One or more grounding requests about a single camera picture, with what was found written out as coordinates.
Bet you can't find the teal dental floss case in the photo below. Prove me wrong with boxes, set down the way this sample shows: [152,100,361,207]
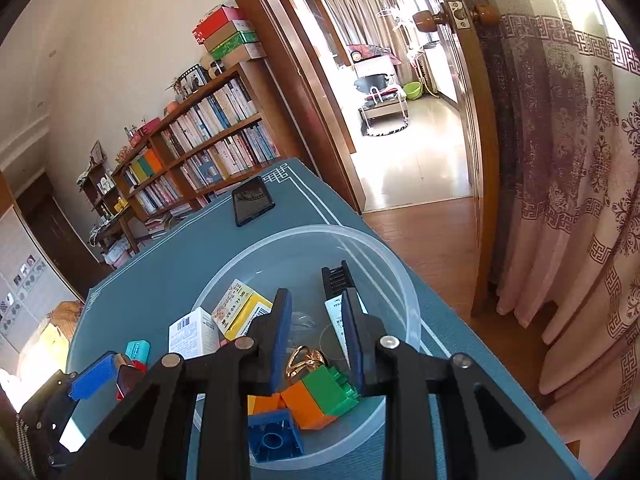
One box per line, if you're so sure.
[125,339,151,365]

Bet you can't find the white baby wash box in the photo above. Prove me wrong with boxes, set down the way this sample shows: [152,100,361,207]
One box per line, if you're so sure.
[168,307,220,360]

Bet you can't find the yellow orange toy block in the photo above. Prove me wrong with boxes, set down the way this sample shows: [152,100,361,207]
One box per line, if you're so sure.
[247,392,286,415]

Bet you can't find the blue toy block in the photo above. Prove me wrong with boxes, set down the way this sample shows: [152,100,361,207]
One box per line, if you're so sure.
[247,408,304,463]

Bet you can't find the yellow ointment box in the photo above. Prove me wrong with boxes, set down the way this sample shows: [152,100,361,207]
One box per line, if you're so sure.
[212,280,272,340]

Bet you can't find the clear plastic bowl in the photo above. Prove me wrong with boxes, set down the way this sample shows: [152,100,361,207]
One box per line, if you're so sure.
[194,224,421,479]

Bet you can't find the small orange green block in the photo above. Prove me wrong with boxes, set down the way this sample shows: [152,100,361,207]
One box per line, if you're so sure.
[280,365,360,431]

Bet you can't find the gold metal ring puzzle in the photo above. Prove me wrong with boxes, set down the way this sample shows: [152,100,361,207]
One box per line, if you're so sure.
[284,344,328,385]

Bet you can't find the pale green medicine box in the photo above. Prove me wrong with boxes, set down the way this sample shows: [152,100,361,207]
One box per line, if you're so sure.
[319,296,349,370]

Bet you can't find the black comb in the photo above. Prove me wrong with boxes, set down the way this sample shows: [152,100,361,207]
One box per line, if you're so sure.
[321,260,356,300]

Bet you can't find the blue table mat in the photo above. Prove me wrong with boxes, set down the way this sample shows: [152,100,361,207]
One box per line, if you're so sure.
[67,159,586,479]

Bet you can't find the small wooden shelf desk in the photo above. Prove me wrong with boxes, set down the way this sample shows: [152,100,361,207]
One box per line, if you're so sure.
[76,155,140,256]

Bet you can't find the black smartphone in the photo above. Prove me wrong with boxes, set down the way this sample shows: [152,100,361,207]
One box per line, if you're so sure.
[231,176,276,226]

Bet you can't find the wooden bookshelf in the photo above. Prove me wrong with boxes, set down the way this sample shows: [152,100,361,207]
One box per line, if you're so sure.
[113,60,307,221]

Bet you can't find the patterned pink curtain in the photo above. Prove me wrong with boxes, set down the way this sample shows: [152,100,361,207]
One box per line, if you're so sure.
[480,14,639,474]

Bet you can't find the stacked gift boxes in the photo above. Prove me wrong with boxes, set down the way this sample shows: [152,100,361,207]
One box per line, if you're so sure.
[192,4,266,74]

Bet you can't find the rolling cart with basin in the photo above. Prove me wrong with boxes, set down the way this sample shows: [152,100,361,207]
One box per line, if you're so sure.
[354,54,409,136]

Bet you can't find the wooden door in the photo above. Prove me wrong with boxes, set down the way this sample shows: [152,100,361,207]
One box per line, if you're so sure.
[413,0,499,316]

